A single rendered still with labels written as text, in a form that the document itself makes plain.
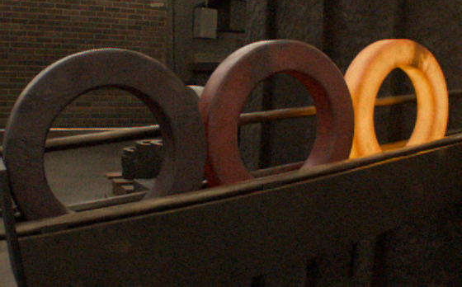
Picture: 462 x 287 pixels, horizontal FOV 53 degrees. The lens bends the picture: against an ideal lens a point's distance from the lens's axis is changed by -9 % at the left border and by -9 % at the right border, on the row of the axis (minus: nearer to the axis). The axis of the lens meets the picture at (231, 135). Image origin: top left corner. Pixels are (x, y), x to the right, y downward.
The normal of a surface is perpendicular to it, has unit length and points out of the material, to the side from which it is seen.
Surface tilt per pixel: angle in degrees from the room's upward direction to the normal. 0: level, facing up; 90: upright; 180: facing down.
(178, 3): 90
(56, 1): 90
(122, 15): 90
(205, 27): 90
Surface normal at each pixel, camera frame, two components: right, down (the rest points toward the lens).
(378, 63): 0.48, 0.12
